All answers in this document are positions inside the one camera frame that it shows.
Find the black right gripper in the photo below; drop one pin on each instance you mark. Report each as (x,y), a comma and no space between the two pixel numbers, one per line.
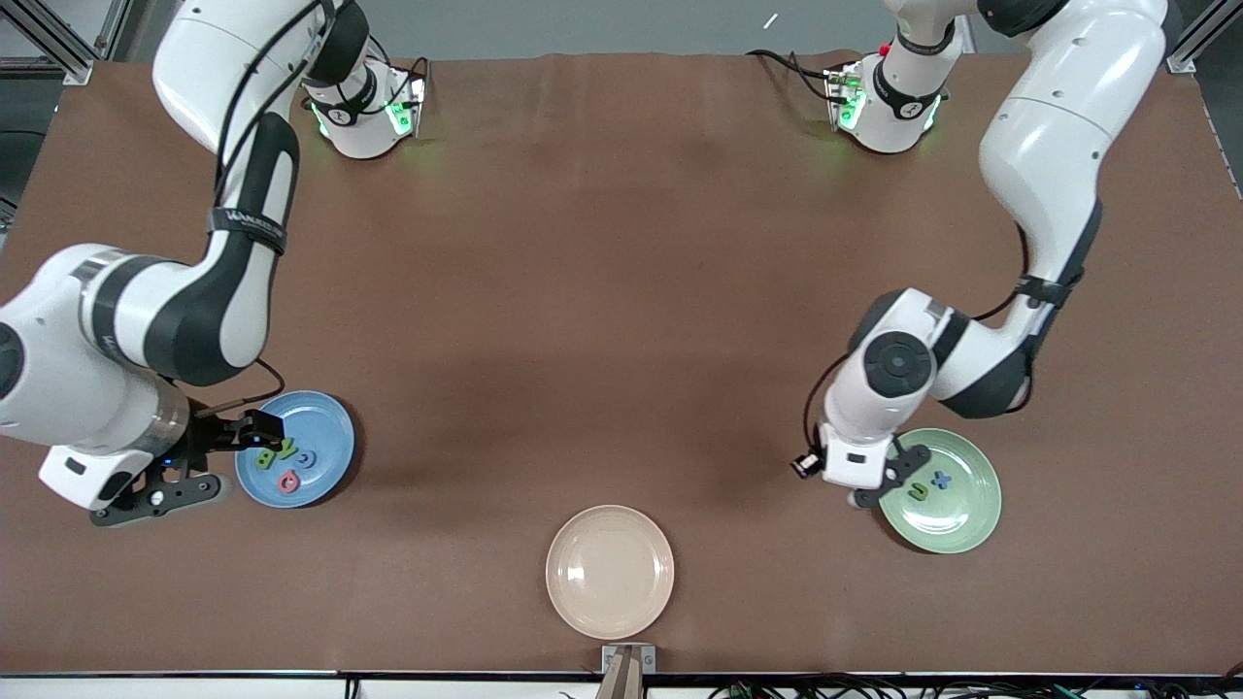
(216,434)

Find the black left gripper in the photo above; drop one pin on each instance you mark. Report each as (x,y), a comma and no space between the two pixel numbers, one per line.
(814,467)

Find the green letter N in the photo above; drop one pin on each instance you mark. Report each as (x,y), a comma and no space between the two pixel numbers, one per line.
(285,448)
(912,492)

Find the green letter B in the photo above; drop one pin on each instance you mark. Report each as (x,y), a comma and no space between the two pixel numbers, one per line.
(264,459)

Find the blue letter G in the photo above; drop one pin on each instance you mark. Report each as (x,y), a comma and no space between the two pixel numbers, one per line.
(301,459)

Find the red letter Q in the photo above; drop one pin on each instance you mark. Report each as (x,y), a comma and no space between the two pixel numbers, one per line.
(282,482)

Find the blue letter x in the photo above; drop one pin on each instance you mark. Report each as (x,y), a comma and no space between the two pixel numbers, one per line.
(940,479)

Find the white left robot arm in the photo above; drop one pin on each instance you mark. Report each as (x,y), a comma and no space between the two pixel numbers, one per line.
(1049,146)

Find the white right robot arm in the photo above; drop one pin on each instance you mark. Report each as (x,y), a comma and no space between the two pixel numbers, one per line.
(117,320)

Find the blue plate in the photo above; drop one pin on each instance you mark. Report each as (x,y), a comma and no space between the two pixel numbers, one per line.
(325,422)

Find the green plate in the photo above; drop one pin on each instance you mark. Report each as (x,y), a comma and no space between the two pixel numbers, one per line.
(971,519)

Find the beige plate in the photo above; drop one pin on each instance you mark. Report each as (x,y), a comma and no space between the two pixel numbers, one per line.
(610,573)

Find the brown table cover sheet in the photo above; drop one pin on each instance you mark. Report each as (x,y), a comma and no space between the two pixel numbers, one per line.
(621,243)

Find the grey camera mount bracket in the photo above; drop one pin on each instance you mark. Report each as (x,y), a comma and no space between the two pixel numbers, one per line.
(628,675)

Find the aluminium frame post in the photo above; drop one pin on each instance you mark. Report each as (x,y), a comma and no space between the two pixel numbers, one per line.
(1180,58)
(58,44)

